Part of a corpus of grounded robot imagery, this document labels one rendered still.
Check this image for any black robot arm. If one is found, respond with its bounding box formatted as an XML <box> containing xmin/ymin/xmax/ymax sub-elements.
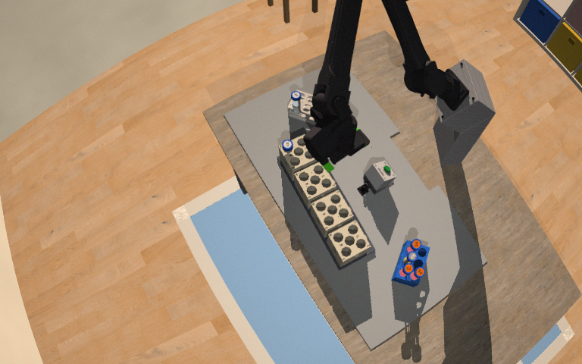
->
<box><xmin>303</xmin><ymin>0</ymin><xmax>469</xmax><ymax>163</ymax></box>

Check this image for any blue tube rack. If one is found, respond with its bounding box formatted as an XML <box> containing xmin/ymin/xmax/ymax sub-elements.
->
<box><xmin>391</xmin><ymin>240</ymin><xmax>430</xmax><ymax>287</ymax></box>

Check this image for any grey flat mat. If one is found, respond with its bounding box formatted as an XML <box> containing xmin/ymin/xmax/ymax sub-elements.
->
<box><xmin>224</xmin><ymin>68</ymin><xmax>487</xmax><ymax>349</ymax></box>

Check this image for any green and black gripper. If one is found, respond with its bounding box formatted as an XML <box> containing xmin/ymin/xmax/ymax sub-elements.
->
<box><xmin>321</xmin><ymin>128</ymin><xmax>370</xmax><ymax>173</ymax></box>

